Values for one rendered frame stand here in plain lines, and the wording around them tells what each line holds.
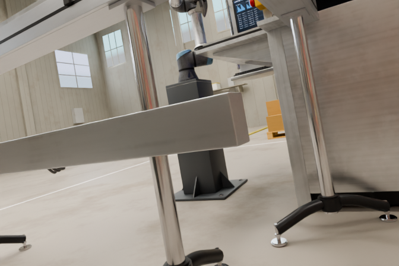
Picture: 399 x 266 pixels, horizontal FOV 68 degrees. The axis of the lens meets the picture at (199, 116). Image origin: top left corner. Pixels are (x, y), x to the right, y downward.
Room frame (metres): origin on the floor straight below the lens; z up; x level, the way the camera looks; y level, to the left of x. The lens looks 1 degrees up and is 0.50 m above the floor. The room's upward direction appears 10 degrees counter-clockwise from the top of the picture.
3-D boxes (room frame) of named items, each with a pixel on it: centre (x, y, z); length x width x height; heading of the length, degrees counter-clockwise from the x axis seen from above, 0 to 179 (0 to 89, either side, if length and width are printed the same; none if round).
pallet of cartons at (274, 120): (5.15, -1.72, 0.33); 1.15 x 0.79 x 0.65; 63
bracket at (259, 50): (1.56, -0.29, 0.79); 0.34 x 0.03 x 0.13; 60
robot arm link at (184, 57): (2.12, 0.03, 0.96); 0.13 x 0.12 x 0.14; 92
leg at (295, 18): (1.12, -0.43, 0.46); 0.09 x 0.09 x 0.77; 60
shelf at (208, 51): (1.77, -0.42, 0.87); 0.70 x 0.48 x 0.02; 150
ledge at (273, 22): (1.28, -0.41, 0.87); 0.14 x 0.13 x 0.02; 60
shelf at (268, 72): (2.34, -0.55, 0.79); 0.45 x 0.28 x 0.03; 60
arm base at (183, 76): (2.12, 0.03, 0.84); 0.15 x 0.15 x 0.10
